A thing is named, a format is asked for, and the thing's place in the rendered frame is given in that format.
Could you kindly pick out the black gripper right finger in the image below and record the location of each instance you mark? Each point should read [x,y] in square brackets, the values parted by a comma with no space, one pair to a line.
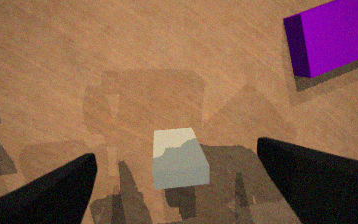
[320,187]

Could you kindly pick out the purple rectangular block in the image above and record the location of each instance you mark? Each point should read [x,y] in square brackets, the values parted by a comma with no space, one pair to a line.
[323,38]

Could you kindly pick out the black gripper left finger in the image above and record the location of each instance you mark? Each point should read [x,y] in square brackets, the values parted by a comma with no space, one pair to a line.
[59,197]

